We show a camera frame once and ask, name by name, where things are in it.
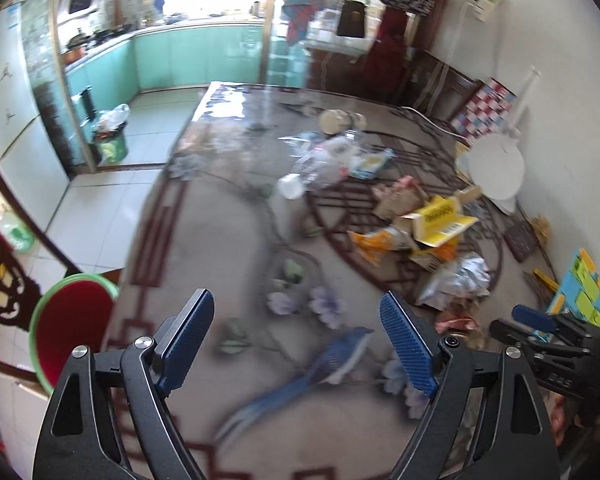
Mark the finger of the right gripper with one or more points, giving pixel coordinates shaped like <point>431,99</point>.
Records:
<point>537,320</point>

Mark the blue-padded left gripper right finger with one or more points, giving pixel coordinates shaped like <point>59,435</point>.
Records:
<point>415,342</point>

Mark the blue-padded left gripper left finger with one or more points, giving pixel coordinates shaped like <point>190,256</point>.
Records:
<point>179,340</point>

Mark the yellow medicine box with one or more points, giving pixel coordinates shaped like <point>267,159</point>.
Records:
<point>440,221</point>

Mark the green kitchen trash bin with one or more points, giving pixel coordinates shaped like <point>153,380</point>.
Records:
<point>108,133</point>

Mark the teal kitchen cabinets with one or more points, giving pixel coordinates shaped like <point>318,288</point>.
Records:
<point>171,58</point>

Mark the person's right hand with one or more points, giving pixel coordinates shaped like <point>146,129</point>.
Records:
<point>563,413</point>

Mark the crumpled red patterned wrapper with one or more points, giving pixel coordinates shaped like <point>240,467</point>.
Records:
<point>455,321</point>

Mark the colourful toy board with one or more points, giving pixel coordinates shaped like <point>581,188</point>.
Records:
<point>579,290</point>

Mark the red bin with green rim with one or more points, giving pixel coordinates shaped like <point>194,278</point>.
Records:
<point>74,311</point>

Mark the orange snack bag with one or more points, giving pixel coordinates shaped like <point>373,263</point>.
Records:
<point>373,246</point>

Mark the white round desk fan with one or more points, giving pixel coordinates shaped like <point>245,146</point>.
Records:
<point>494,162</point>

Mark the crumpled brown paper wrapper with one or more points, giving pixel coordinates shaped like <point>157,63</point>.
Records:
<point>404,196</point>

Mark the dark wooden chair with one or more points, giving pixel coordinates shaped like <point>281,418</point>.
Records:
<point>19,294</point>

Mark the green plastic jug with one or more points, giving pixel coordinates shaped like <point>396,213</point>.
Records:
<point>15,232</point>

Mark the small blue-white snack packet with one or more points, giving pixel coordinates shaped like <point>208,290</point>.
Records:
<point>365,166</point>

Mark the checkered chair cushion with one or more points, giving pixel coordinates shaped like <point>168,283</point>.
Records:
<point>485,112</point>

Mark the crushed clear plastic bottle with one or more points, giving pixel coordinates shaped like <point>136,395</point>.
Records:
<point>319,161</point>

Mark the white paper cup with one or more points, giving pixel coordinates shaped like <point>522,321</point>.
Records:
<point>333,122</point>

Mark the white refrigerator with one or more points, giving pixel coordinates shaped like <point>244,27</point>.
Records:
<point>29,164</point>

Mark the dark brown handbag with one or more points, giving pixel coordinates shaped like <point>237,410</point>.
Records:
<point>352,20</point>

